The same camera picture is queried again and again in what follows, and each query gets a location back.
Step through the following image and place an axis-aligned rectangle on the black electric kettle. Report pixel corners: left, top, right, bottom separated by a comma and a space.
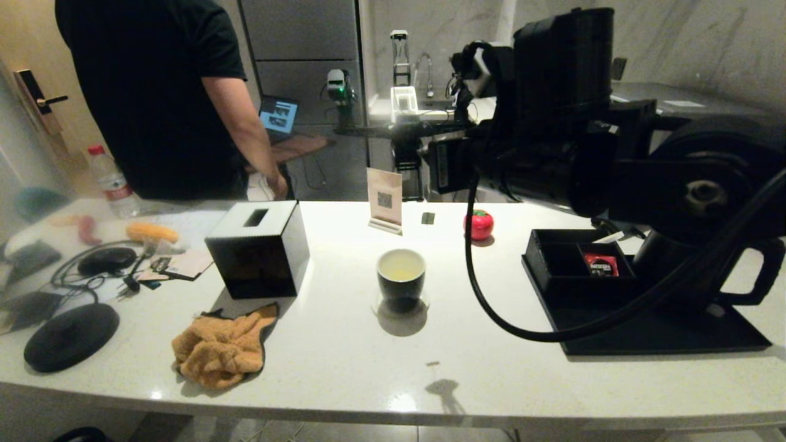
632, 228, 786, 308

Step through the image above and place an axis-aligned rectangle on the clear plastic water bottle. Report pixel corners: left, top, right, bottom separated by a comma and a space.
87, 144, 139, 219

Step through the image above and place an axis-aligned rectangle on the red tomato-shaped timer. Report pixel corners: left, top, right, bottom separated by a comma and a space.
462, 209, 494, 241

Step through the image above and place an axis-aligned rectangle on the black teleoperation stand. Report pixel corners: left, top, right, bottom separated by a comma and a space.
335, 28, 477, 203

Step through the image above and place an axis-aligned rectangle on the QR code sign stand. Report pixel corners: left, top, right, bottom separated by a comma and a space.
367, 168, 403, 236

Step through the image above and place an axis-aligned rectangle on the chrome kitchen faucet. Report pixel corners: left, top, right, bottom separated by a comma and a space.
415, 52, 434, 99

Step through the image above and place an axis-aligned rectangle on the black ceramic cup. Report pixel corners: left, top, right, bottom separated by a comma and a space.
376, 249, 426, 314

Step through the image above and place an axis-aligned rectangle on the brown wooden side table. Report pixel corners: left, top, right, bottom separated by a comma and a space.
270, 132, 335, 166

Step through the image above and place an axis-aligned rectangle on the black compartment organizer box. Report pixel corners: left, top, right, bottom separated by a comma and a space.
524, 229, 637, 308

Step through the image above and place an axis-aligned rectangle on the red coffee sachet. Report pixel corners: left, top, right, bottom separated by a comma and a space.
582, 252, 618, 278

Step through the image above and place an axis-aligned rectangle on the open laptop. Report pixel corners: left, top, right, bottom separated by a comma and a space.
258, 95, 300, 145

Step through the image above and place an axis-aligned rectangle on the silver refrigerator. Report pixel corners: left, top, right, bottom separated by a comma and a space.
238, 0, 369, 202

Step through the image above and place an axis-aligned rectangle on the black tissue box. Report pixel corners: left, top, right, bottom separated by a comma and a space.
205, 201, 311, 300

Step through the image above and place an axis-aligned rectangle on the silver microwave oven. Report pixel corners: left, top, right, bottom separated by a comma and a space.
611, 82, 774, 123

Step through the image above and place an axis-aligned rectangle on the brown paper packet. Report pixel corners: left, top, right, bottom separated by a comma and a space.
136, 250, 214, 283

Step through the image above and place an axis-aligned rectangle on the orange fluffy cloth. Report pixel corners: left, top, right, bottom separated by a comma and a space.
172, 303, 280, 390

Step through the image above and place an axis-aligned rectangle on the clear plastic wrapper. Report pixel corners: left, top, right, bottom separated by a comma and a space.
144, 236, 188, 258

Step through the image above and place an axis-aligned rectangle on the black serving tray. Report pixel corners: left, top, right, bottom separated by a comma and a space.
521, 255, 772, 357

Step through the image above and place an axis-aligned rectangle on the person in black shirt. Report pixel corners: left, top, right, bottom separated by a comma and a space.
54, 0, 289, 200

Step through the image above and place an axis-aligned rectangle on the yellow toy corn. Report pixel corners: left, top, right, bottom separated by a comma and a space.
126, 223, 180, 245

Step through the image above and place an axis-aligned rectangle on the black computer mouse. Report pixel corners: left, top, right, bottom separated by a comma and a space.
78, 247, 138, 277

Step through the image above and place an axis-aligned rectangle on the red toy chili pepper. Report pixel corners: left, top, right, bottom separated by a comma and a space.
76, 215, 103, 246

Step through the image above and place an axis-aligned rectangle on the teal stool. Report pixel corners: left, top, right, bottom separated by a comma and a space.
14, 187, 71, 222

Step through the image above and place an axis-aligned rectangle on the round black kettle base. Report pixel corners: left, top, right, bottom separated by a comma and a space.
25, 303, 121, 373

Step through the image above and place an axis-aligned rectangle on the black pouch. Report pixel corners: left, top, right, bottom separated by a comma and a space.
6, 241, 62, 284

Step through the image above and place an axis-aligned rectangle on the dark flat device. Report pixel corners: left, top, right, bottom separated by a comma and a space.
0, 291, 65, 335

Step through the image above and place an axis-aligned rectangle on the round black base part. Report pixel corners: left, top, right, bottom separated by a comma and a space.
54, 427, 106, 442

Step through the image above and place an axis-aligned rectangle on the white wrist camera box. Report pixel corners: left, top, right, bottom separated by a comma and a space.
451, 40, 513, 99

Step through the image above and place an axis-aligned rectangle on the door lock with handle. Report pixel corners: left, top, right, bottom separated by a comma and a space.
14, 68, 69, 136

